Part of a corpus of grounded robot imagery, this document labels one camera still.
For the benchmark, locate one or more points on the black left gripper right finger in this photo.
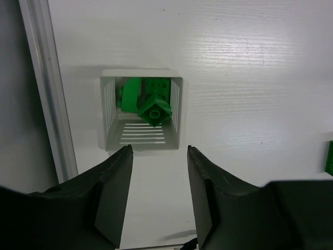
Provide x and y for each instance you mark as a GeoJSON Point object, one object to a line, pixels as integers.
{"type": "Point", "coordinates": [233, 214]}

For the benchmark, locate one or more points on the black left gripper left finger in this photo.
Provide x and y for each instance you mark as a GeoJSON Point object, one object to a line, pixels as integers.
{"type": "Point", "coordinates": [86, 212]}

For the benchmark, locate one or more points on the green legos in container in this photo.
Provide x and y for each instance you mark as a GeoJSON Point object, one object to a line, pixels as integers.
{"type": "Point", "coordinates": [148, 97]}

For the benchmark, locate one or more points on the small green square lego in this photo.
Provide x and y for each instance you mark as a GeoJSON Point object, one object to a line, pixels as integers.
{"type": "Point", "coordinates": [329, 158]}

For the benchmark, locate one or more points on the white slotted container near left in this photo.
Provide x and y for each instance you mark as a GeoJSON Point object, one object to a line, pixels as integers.
{"type": "Point", "coordinates": [116, 128]}

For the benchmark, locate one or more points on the aluminium table edge rail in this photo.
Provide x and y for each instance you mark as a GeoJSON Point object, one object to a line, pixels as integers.
{"type": "Point", "coordinates": [39, 30]}

